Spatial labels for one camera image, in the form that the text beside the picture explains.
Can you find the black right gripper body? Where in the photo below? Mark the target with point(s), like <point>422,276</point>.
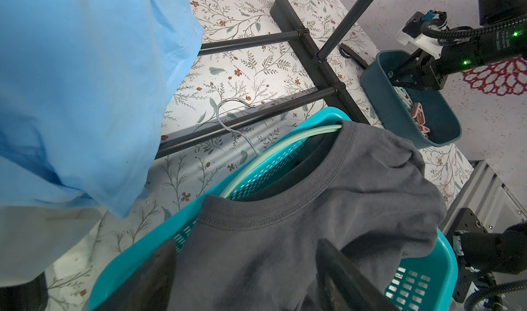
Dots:
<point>418,72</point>

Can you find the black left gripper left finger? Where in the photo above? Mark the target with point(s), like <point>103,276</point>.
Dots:
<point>149,287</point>

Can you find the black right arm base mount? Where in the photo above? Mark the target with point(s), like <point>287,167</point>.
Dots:
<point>480,253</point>

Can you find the teal plastic clothespin bin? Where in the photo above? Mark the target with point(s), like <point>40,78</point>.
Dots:
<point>423,117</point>

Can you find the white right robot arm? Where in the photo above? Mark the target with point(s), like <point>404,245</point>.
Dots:
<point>442,51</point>

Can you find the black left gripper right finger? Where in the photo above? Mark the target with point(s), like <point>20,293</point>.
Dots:
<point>341,286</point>

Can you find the teal perforated tray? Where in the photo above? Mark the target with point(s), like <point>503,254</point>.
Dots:
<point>425,283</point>

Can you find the light blue t-shirt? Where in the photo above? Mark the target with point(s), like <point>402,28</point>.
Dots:
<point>84,88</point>

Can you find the black clothes rack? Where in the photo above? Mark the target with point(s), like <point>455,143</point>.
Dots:
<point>267,60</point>

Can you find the dark grey t-shirt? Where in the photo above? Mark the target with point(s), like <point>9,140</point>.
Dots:
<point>361,188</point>

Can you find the white t-shirt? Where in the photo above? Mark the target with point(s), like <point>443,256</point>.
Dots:
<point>35,239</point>

